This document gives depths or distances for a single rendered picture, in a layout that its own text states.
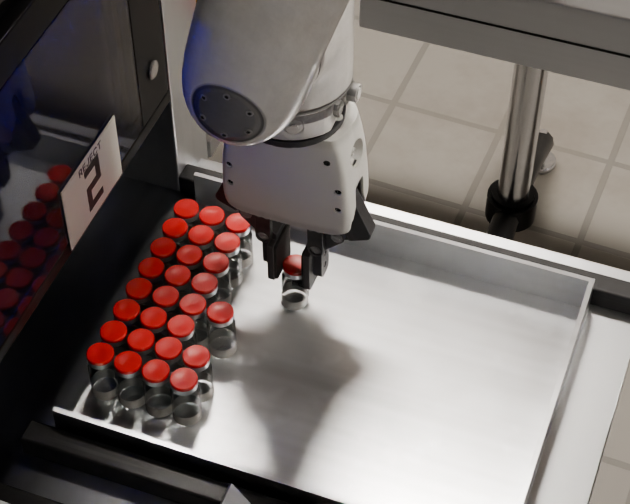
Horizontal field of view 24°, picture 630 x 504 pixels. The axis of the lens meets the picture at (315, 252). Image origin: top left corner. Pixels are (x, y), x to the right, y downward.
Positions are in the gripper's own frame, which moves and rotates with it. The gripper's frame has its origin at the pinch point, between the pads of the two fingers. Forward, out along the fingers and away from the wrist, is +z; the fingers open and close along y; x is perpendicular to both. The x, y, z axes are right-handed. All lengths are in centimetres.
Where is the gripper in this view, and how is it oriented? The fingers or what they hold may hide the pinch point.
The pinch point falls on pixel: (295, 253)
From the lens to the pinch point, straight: 112.2
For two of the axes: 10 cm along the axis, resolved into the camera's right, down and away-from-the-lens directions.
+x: -3.5, 7.0, -6.2
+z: 0.1, 6.7, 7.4
